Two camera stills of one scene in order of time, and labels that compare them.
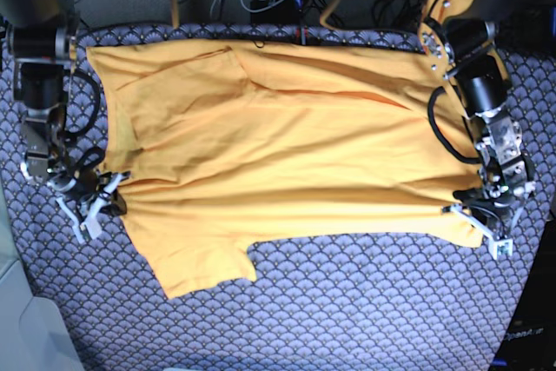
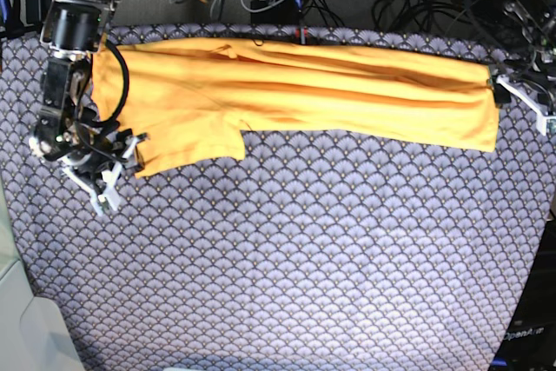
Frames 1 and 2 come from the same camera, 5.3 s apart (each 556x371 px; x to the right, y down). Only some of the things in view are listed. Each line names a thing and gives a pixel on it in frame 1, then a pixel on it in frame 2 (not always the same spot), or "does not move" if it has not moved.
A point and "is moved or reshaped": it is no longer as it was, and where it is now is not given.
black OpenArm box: (530, 341) does not move
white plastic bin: (33, 333) does not move
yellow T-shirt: (218, 146) is moved or reshaped
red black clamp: (301, 35) does not move
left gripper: (79, 182) -> (72, 135)
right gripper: (503, 181) -> (536, 68)
